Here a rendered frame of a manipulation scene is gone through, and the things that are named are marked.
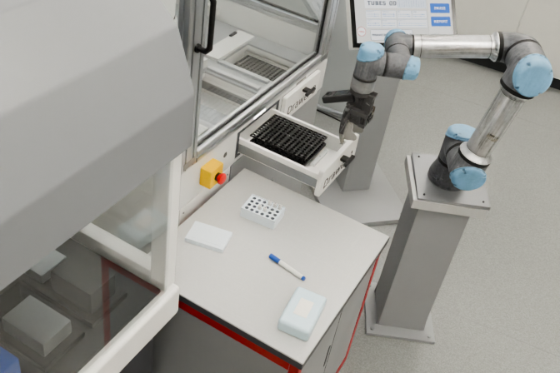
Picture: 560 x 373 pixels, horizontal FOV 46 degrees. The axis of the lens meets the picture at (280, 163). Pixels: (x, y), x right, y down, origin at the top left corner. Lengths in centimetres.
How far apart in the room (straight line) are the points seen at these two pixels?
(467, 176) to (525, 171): 196
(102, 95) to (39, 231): 26
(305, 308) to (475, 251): 176
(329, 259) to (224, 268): 34
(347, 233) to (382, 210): 130
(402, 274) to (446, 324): 45
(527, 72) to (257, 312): 106
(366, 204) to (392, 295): 80
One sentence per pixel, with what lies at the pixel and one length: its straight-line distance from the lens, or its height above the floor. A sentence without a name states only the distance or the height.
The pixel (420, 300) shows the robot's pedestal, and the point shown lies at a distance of 289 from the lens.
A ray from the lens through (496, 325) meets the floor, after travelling 324.
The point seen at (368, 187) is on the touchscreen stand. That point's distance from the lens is 362.
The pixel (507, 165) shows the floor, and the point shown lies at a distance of 426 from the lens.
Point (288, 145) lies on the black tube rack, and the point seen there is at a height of 90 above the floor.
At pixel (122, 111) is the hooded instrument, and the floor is 155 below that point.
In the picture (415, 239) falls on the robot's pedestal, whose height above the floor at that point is 54.
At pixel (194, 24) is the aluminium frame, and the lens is 182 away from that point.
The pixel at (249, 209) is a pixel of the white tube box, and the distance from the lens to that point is 220.
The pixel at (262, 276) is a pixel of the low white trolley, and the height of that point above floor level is 76.
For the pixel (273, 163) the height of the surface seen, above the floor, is 86.
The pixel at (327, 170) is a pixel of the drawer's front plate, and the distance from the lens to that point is 222.
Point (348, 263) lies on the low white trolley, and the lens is 214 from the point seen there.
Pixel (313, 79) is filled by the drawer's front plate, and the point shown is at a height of 91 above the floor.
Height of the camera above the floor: 224
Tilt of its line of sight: 37 degrees down
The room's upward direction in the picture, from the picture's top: 10 degrees clockwise
